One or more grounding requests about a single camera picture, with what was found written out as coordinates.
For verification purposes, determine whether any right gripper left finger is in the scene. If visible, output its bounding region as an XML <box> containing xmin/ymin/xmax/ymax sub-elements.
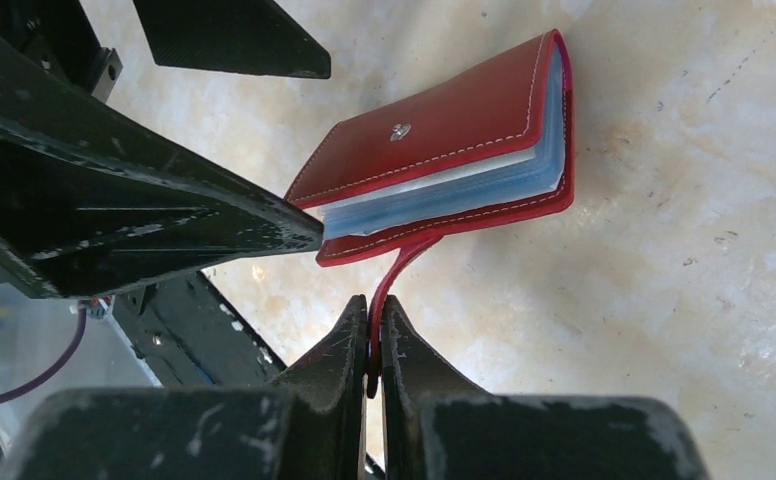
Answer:
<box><xmin>0</xmin><ymin>295</ymin><xmax>367</xmax><ymax>479</ymax></box>

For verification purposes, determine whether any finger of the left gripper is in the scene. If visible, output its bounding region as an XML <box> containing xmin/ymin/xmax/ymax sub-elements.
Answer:
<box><xmin>133</xmin><ymin>0</ymin><xmax>331</xmax><ymax>79</ymax></box>

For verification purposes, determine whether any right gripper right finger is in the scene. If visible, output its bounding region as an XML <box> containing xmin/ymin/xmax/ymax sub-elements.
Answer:
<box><xmin>381</xmin><ymin>296</ymin><xmax>709</xmax><ymax>479</ymax></box>

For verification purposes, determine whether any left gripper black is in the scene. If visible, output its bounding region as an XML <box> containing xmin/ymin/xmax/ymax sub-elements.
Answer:
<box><xmin>0</xmin><ymin>0</ymin><xmax>323</xmax><ymax>299</ymax></box>

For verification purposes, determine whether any red leather card holder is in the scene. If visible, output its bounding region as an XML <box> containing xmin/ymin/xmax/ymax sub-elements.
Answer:
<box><xmin>285</xmin><ymin>29</ymin><xmax>575</xmax><ymax>395</ymax></box>

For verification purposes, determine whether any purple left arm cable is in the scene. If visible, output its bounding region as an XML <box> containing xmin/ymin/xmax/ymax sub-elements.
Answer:
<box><xmin>0</xmin><ymin>304</ymin><xmax>89</xmax><ymax>412</ymax></box>

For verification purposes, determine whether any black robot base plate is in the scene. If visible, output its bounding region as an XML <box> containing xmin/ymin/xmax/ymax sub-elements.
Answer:
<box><xmin>113</xmin><ymin>272</ymin><xmax>286</xmax><ymax>387</ymax></box>

